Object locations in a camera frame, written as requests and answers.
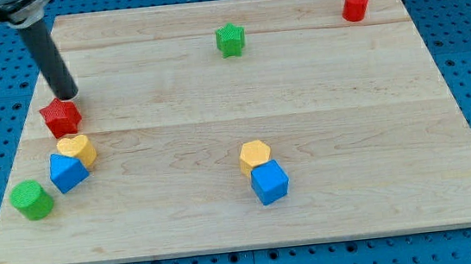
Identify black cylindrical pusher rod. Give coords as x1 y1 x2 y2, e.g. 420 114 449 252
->
18 20 79 101

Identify green star block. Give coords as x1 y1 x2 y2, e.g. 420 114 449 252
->
215 22 245 58

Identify yellow heart block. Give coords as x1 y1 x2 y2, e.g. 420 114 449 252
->
56 135 97 167

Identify green cylinder block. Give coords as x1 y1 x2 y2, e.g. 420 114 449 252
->
9 179 53 221

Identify red star block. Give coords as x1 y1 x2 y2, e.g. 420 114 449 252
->
40 98 82 139

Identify blue cube block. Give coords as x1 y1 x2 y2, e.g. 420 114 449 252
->
251 160 289 205

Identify wooden board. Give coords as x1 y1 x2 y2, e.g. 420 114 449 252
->
0 0 471 264

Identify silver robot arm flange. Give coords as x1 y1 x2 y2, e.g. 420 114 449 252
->
0 0 51 29

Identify red cylinder block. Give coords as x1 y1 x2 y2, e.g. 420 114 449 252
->
342 0 369 22

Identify yellow hexagon block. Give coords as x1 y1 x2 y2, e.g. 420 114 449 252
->
239 140 271 179

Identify blue triangle block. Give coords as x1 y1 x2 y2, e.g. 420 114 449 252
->
49 154 89 193

